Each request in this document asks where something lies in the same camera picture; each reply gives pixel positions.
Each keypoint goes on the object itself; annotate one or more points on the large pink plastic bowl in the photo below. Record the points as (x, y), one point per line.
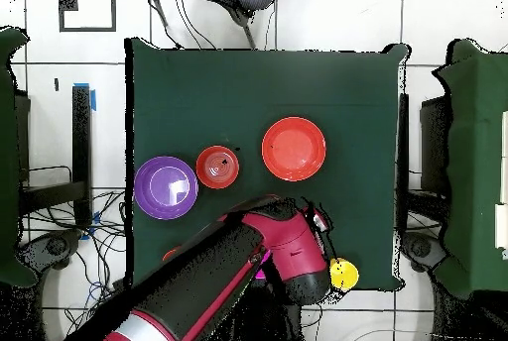
(262, 271)

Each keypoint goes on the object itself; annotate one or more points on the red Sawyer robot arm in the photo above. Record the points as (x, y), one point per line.
(222, 269)

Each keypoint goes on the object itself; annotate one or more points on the yellow plastic cup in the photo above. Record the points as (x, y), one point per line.
(346, 275)

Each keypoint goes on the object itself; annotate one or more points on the large orange plastic bowl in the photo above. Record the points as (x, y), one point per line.
(293, 150)

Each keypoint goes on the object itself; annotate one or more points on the small orange plastic bowl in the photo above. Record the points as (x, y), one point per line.
(210, 176)

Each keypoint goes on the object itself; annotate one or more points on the black stand base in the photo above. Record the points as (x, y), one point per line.
(420, 248)
(55, 246)

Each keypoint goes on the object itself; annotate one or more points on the orange plastic cup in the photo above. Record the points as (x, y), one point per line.
(170, 254)

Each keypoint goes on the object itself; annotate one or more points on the dark green tablecloth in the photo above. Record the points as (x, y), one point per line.
(222, 91)
(476, 158)
(8, 158)

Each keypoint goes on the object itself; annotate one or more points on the purple plastic bowl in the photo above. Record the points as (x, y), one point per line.
(145, 198)

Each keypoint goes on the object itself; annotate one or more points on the blue tape strip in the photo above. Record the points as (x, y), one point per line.
(93, 101)

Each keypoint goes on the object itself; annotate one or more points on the black metal frame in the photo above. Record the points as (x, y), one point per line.
(81, 138)

